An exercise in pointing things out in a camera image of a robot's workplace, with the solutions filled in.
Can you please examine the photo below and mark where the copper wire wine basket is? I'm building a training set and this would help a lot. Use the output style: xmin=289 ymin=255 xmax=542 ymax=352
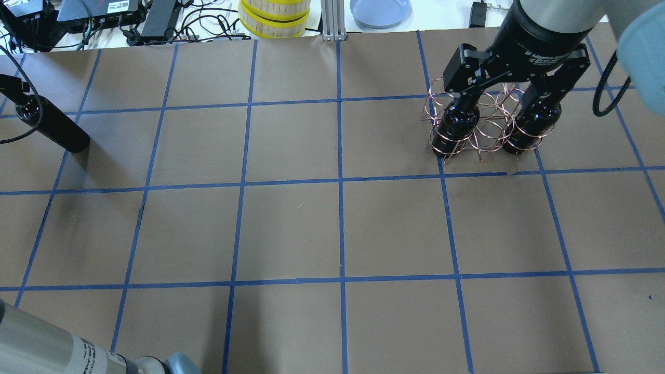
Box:
xmin=421 ymin=77 xmax=555 ymax=162

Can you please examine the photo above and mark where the yellow rimmed wooden basket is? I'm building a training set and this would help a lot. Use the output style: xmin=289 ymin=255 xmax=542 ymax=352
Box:
xmin=237 ymin=1 xmax=311 ymax=38

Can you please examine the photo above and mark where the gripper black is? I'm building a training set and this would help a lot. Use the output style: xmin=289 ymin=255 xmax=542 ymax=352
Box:
xmin=443 ymin=1 xmax=591 ymax=113

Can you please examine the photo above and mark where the dark wine bottle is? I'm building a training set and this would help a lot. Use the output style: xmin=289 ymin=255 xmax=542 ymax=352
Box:
xmin=501 ymin=96 xmax=562 ymax=156
xmin=15 ymin=93 xmax=90 ymax=152
xmin=432 ymin=97 xmax=480 ymax=159

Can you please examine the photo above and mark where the dark wine bottle in basket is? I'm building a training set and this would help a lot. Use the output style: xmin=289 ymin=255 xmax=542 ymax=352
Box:
xmin=432 ymin=97 xmax=480 ymax=159

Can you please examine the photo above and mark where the black power adapter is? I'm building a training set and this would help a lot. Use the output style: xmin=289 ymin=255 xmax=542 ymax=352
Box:
xmin=468 ymin=1 xmax=488 ymax=29

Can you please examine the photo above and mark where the aluminium frame post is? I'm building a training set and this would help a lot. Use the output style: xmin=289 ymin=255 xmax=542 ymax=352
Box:
xmin=320 ymin=0 xmax=347 ymax=41

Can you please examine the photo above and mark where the blue plate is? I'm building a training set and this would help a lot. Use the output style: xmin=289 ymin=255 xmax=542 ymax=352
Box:
xmin=349 ymin=1 xmax=411 ymax=29

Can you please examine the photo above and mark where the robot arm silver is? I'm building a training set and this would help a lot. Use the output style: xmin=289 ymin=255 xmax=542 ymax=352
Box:
xmin=1 ymin=300 xmax=200 ymax=373
xmin=443 ymin=1 xmax=663 ymax=115

